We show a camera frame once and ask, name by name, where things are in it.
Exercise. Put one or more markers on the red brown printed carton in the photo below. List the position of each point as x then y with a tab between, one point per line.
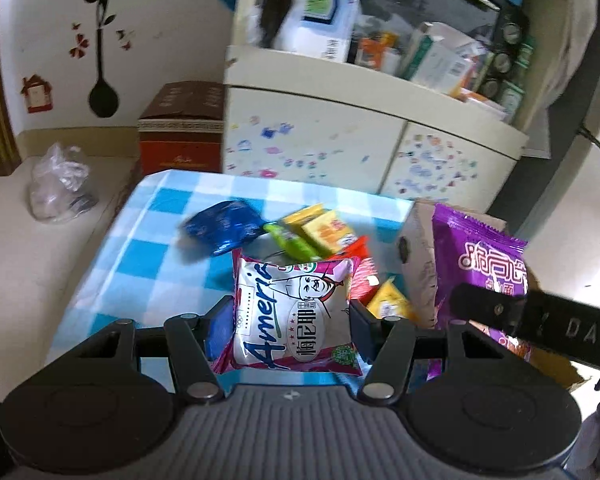
180	135

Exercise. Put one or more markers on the blue white checkered tablecloth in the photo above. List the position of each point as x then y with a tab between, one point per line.
140	240

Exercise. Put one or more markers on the blue snack packet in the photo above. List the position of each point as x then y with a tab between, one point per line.
220	225

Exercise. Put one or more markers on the green snack packet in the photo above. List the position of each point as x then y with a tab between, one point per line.
292	245

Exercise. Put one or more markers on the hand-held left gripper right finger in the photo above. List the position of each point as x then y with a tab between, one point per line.
360	332

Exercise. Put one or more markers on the red house wall sticker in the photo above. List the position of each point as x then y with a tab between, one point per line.
36	94

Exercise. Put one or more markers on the white blue box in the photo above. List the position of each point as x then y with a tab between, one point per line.
315	25

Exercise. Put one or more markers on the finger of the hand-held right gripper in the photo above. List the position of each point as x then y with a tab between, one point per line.
490	307

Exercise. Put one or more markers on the black spoon wall sticker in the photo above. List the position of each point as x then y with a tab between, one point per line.
102	95

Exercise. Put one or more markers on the brown cardboard box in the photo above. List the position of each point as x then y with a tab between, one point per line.
417	255

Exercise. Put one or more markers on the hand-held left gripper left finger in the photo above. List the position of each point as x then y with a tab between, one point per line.
220	327

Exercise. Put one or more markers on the cream cabinet with stickers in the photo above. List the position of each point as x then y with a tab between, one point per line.
330	125

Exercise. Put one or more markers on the white pink snack packet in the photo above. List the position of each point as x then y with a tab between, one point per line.
290	310

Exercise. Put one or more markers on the clear plastic bag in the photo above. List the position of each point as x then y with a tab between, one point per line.
55	185

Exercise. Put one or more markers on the red snack packet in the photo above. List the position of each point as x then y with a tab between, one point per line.
366	275

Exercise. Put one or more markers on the red flower wall sticker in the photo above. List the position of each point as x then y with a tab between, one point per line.
79	46

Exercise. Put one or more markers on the white green box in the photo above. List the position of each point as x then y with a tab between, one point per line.
437	60

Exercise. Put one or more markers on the purple snack bag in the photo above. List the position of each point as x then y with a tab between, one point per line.
475	260

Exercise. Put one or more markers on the orange yellow snack packet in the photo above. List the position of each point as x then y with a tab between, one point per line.
390	302

